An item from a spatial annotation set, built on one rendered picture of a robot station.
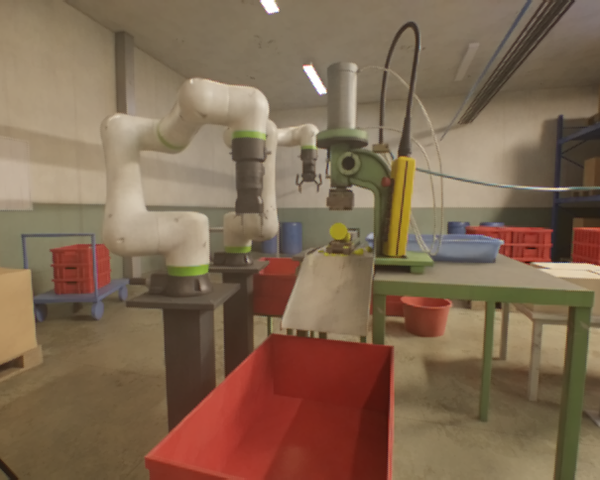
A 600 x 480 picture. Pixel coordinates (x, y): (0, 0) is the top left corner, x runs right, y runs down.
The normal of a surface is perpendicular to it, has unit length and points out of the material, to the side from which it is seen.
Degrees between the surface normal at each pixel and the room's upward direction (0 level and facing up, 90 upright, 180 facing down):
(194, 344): 90
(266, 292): 90
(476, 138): 90
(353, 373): 90
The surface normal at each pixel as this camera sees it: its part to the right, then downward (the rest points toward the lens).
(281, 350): -0.28, 0.08
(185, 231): 0.50, 0.06
